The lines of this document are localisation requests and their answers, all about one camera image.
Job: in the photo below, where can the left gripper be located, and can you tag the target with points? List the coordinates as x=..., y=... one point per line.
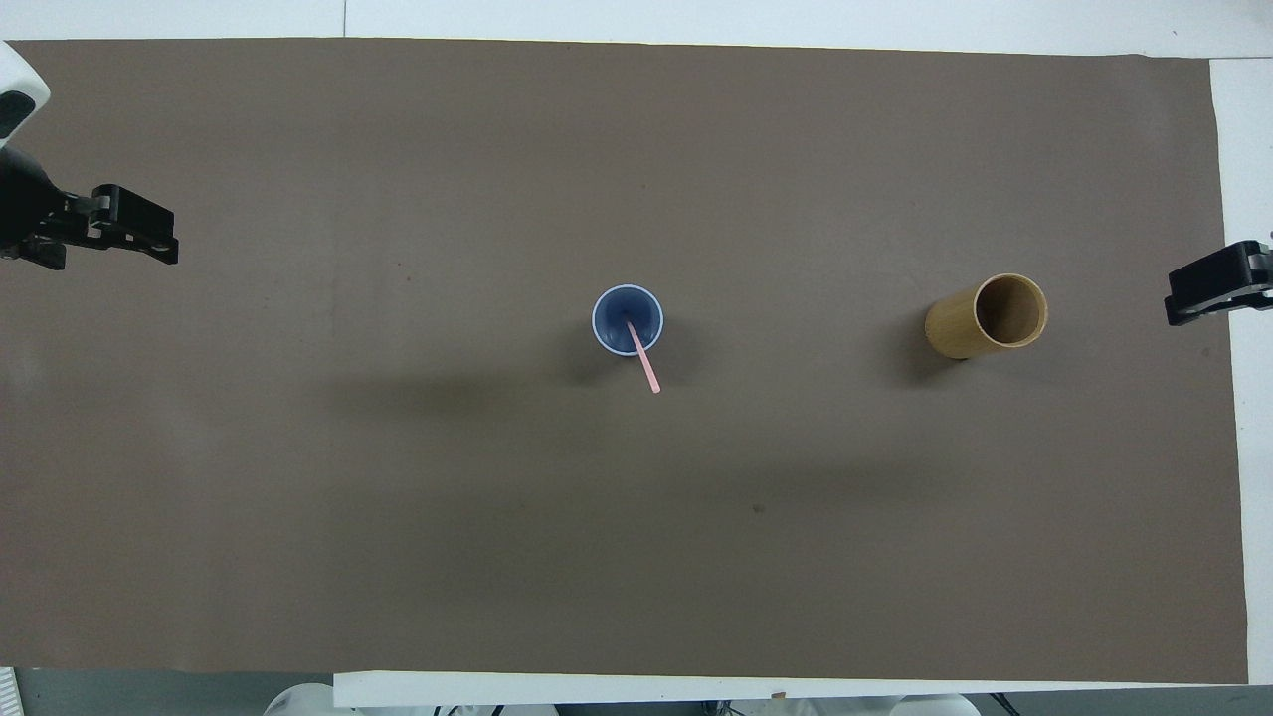
x=22, y=204

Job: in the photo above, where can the blue cup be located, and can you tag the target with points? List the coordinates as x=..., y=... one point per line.
x=609, y=313

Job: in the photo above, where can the pink chopstick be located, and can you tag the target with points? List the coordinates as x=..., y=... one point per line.
x=644, y=364

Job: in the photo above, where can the wooden cylinder holder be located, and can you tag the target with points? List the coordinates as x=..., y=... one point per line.
x=960, y=323

